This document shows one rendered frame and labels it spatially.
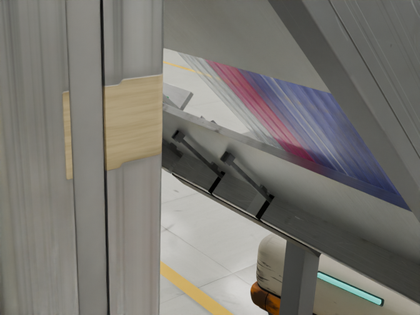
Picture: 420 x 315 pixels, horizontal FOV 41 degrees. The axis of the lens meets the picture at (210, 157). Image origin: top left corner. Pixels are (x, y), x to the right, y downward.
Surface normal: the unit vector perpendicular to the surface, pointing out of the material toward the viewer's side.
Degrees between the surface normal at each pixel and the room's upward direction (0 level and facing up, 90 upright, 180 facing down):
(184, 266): 0
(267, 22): 137
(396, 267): 47
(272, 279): 90
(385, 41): 90
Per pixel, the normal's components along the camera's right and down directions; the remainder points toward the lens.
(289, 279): -0.78, 0.18
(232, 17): -0.55, 0.82
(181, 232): 0.04, -0.94
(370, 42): 0.63, 0.29
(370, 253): -0.54, -0.50
